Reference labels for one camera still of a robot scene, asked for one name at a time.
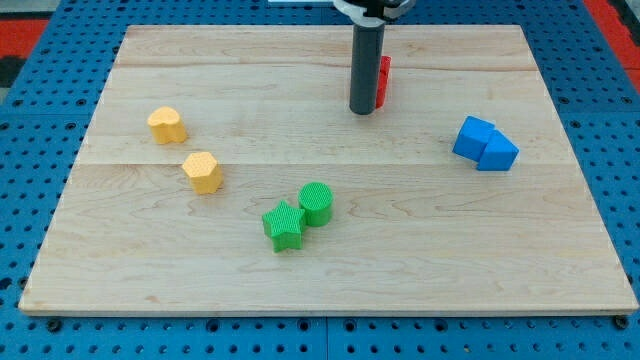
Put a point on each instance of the blue triangular block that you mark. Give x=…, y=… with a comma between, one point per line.
x=499, y=154

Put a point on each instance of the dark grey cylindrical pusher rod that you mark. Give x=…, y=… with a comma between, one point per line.
x=365, y=66

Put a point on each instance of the yellow hexagon block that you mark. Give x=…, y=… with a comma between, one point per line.
x=204, y=172

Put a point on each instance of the green star block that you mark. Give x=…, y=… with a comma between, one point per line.
x=284, y=225

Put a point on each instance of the wooden board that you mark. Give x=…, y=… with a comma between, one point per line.
x=416, y=230

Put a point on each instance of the yellow heart block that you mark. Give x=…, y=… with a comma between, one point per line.
x=166, y=126

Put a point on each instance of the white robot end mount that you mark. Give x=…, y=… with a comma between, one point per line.
x=373, y=13

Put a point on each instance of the red block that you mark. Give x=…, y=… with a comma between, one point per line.
x=384, y=71

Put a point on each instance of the green cylinder block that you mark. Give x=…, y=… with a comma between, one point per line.
x=316, y=199

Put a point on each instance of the blue cube block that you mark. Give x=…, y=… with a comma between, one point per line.
x=473, y=138

